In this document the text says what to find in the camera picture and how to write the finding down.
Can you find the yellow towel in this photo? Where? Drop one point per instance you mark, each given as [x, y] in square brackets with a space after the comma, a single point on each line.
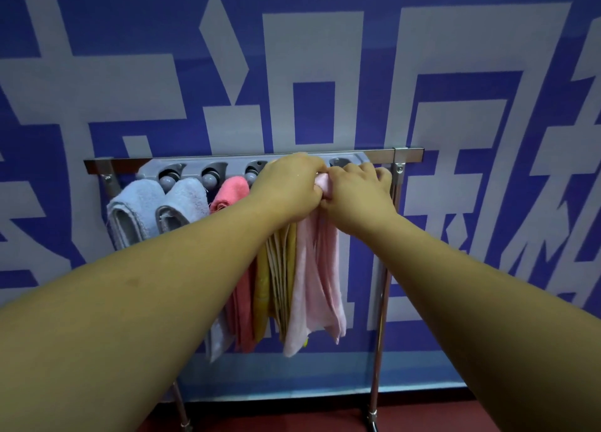
[277, 267]

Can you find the white printed towel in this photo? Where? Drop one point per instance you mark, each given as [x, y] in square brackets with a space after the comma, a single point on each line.
[319, 276]

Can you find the metal towel rack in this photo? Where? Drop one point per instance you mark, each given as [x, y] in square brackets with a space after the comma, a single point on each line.
[408, 155]

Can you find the pink towel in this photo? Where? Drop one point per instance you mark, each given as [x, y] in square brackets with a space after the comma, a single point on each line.
[230, 190]

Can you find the person's right forearm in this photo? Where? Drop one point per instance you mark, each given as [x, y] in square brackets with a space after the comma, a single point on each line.
[497, 333]

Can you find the person's left hand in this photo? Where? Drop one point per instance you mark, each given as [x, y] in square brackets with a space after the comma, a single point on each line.
[291, 190]

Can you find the person's left forearm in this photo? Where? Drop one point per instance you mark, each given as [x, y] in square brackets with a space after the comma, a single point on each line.
[117, 323]

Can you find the plain light blue towel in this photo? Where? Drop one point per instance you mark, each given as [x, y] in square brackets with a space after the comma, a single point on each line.
[185, 199]

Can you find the grey plastic clip strip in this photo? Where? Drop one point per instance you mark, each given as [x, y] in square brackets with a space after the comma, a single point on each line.
[192, 164]

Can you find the person's right hand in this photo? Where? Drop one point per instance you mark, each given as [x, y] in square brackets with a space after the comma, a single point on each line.
[361, 201]

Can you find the striped light blue towel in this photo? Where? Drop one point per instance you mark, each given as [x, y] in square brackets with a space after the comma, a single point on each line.
[136, 201]

